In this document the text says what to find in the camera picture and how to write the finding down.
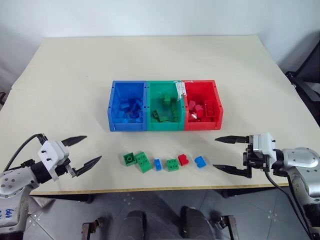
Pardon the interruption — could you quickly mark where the small green four-stud brick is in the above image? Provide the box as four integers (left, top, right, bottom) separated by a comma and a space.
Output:
166, 158, 181, 173

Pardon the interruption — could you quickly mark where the large green four-stud brick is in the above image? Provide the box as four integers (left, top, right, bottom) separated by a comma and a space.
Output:
134, 150, 153, 174

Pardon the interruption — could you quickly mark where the small blue two-stud brick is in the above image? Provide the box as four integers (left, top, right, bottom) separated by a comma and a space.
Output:
153, 158, 164, 172

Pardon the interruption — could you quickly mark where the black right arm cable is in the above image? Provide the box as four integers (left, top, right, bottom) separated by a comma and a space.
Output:
264, 169, 316, 240

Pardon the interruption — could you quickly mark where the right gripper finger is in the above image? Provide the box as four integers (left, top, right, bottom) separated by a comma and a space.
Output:
214, 135, 251, 145
212, 164, 253, 179

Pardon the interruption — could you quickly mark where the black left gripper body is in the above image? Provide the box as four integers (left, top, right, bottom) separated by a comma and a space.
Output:
55, 139, 77, 178

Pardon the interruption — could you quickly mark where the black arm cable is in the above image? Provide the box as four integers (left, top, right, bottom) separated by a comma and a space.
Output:
264, 169, 316, 240
3, 133, 49, 173

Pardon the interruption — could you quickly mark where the red plastic bin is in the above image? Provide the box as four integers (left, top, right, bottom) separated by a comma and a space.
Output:
181, 79, 224, 132

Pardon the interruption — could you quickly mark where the black metal stand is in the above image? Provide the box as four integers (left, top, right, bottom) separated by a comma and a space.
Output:
284, 30, 320, 127

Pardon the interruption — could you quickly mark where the blue plastic bin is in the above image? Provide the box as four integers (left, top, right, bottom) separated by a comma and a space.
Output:
107, 80, 149, 132

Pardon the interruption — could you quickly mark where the blue notched brick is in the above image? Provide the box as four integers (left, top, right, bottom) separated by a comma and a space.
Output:
194, 155, 209, 169

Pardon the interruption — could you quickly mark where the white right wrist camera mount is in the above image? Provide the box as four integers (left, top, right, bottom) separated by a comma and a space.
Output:
250, 132, 277, 161

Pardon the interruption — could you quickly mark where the brown metal bracket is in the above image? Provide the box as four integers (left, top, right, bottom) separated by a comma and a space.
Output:
80, 216, 105, 240
215, 214, 238, 240

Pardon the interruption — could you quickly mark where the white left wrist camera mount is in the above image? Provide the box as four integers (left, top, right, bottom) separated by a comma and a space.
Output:
37, 140, 70, 181

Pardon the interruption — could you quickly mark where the dark rounded shape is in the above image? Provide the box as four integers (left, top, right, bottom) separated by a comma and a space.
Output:
180, 205, 214, 240
125, 210, 148, 240

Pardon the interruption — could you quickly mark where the green plastic bin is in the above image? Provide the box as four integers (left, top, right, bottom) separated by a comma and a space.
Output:
145, 80, 186, 132

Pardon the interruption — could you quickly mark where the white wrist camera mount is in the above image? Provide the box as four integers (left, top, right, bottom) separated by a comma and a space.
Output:
250, 132, 277, 161
37, 140, 70, 181

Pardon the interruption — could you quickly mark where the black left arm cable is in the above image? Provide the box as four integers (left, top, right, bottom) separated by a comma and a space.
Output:
3, 133, 49, 173

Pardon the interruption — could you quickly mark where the red notched brick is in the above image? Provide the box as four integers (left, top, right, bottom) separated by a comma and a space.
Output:
177, 154, 190, 167

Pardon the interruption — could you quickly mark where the white tape strip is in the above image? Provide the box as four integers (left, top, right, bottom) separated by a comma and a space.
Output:
173, 80, 194, 102

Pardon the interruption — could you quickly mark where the green brick with round stud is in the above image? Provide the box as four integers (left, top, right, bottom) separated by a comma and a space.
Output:
122, 151, 138, 166

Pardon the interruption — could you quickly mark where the long green brick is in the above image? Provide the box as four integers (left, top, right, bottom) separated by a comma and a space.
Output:
170, 103, 180, 119

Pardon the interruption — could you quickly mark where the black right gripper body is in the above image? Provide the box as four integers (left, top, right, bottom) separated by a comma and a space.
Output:
242, 142, 271, 173

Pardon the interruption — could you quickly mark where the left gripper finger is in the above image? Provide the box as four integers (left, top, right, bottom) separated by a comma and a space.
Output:
61, 135, 88, 147
74, 155, 103, 177

